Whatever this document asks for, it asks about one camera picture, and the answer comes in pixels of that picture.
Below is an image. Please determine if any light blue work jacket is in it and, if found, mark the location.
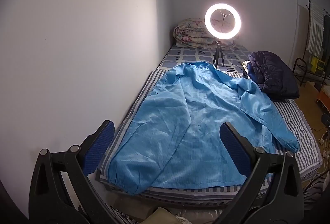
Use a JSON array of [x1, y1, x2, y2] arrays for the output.
[[106, 62, 300, 195]]

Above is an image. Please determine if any black clothes rack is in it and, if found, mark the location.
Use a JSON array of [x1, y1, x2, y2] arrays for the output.
[[292, 0, 330, 87]]

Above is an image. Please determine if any striped bed quilt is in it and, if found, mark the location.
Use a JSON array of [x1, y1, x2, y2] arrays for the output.
[[96, 69, 322, 204]]

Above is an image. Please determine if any dark navy folded jacket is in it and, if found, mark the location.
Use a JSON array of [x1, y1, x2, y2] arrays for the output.
[[247, 51, 300, 101]]

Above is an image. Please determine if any blue patterned bed sheet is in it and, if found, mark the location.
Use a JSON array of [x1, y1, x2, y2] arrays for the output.
[[158, 44, 251, 73]]

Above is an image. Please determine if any black mini tripod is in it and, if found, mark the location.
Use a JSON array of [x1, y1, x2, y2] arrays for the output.
[[212, 38, 225, 68]]

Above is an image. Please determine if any yellow box on rack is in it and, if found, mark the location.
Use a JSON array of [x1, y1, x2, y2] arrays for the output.
[[311, 56, 325, 73]]

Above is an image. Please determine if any floral folded blanket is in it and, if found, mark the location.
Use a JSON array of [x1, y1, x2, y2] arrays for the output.
[[173, 18, 236, 47]]

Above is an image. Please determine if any striped hanging towel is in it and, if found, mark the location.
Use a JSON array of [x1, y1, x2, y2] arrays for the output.
[[307, 0, 324, 58]]

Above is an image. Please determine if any ring light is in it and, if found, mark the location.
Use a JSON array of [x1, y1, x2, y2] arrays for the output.
[[204, 3, 242, 40]]

